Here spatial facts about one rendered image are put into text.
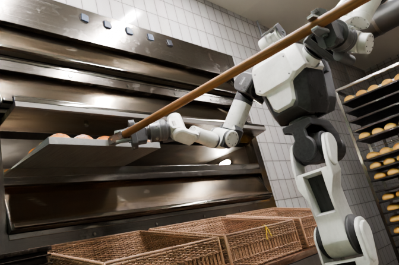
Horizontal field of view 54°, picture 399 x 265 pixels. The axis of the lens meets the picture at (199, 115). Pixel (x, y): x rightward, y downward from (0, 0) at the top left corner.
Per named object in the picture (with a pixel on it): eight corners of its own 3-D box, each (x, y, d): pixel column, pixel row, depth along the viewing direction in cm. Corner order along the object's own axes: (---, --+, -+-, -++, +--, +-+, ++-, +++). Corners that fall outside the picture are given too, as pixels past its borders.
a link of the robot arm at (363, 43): (363, 22, 114) (376, 31, 123) (328, 21, 122) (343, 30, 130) (354, 61, 115) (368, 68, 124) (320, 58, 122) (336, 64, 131)
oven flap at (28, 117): (15, 106, 154) (-4, 131, 165) (266, 129, 286) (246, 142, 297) (14, 100, 155) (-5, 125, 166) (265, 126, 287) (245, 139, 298)
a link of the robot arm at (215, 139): (187, 140, 175) (218, 151, 186) (200, 144, 167) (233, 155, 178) (194, 117, 176) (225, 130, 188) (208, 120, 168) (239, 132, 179)
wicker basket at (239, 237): (157, 289, 184) (145, 229, 192) (231, 264, 224) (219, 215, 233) (234, 274, 154) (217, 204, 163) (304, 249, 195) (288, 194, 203)
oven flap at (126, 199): (10, 233, 148) (-1, 190, 158) (269, 198, 280) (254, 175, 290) (14, 227, 146) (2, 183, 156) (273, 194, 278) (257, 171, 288)
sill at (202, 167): (-3, 182, 159) (-4, 172, 160) (253, 171, 291) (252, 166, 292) (3, 177, 155) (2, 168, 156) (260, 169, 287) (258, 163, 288)
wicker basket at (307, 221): (235, 263, 226) (223, 215, 235) (284, 247, 268) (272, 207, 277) (309, 248, 198) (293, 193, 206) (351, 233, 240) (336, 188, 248)
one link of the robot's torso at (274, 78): (298, 135, 188) (276, 69, 199) (361, 107, 164) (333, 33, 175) (256, 136, 169) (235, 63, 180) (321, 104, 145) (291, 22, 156)
